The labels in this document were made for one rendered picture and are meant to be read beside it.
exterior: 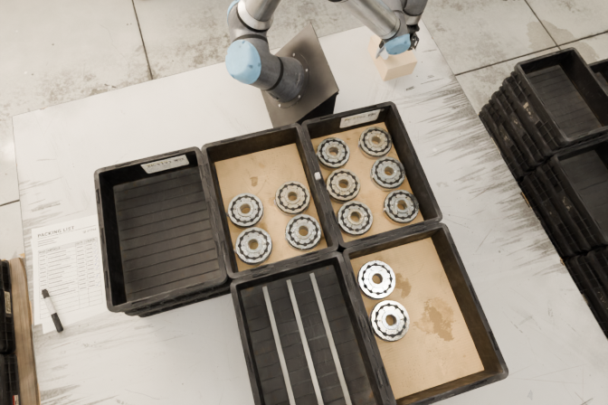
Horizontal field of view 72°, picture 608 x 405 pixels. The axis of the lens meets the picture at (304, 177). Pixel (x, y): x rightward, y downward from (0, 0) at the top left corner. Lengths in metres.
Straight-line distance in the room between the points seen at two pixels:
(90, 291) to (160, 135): 0.55
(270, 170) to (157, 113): 0.52
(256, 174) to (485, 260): 0.78
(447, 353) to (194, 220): 0.79
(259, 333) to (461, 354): 0.54
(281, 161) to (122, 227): 0.50
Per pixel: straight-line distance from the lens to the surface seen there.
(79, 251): 1.49
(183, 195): 1.30
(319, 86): 1.35
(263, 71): 1.29
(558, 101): 2.16
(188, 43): 2.70
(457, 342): 1.26
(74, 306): 1.46
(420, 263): 1.26
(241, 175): 1.29
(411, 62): 1.63
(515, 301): 1.49
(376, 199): 1.28
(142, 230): 1.30
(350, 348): 1.19
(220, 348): 1.32
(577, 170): 2.18
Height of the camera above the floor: 2.01
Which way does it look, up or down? 67 degrees down
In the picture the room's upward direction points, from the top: 5 degrees clockwise
